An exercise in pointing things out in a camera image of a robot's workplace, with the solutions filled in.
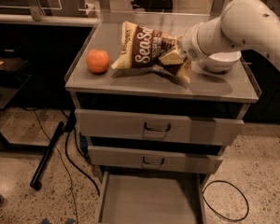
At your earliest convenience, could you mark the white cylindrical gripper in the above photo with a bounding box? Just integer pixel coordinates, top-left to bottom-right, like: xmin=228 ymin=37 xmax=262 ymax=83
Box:
xmin=159 ymin=18 xmax=229 ymax=85

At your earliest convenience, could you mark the brown sea salt chip bag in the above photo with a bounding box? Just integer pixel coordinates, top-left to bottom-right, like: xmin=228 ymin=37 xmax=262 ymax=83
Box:
xmin=111 ymin=21 xmax=188 ymax=86

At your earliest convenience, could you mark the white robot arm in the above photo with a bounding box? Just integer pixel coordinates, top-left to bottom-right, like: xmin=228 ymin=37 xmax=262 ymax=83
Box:
xmin=177 ymin=0 xmax=280 ymax=72

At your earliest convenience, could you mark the grey drawer cabinet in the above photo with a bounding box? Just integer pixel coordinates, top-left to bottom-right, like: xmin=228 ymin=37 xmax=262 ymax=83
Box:
xmin=64 ymin=10 xmax=262 ymax=185

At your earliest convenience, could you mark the grey top drawer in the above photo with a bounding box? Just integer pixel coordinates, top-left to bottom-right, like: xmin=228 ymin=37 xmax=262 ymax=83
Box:
xmin=75 ymin=109 xmax=244 ymax=146

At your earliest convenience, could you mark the grey drawer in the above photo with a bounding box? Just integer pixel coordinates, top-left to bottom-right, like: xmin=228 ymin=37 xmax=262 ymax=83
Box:
xmin=88 ymin=146 xmax=222 ymax=175
xmin=75 ymin=109 xmax=244 ymax=146
xmin=95 ymin=170 xmax=206 ymax=224

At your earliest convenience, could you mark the grey middle drawer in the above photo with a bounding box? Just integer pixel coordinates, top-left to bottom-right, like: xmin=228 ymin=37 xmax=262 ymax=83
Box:
xmin=88 ymin=146 xmax=222 ymax=175

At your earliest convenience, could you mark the grey bottom drawer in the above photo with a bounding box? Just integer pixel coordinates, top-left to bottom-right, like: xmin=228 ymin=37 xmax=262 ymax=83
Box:
xmin=95 ymin=170 xmax=206 ymax=224

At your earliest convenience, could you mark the white bowl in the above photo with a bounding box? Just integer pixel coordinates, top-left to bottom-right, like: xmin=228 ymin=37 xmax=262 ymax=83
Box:
xmin=197 ymin=51 xmax=242 ymax=73

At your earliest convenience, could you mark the orange fruit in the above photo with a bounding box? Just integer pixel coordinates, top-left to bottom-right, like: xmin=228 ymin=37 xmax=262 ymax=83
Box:
xmin=86 ymin=49 xmax=110 ymax=74

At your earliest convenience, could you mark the black side table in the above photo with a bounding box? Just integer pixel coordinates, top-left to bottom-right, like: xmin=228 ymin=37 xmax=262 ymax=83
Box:
xmin=0 ymin=49 xmax=30 ymax=151

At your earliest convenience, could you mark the black stand leg bar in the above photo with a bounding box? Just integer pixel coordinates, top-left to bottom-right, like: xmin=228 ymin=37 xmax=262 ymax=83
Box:
xmin=30 ymin=121 xmax=64 ymax=190

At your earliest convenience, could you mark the black floor cable loop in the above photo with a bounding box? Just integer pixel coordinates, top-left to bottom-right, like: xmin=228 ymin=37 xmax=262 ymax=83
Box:
xmin=202 ymin=179 xmax=250 ymax=222

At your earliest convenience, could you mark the black cable on floor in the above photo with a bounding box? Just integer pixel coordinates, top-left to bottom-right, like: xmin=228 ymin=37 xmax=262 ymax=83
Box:
xmin=63 ymin=109 xmax=101 ymax=196

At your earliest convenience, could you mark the white counter rail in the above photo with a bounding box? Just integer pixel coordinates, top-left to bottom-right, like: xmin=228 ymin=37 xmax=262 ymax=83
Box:
xmin=0 ymin=14 xmax=98 ymax=27

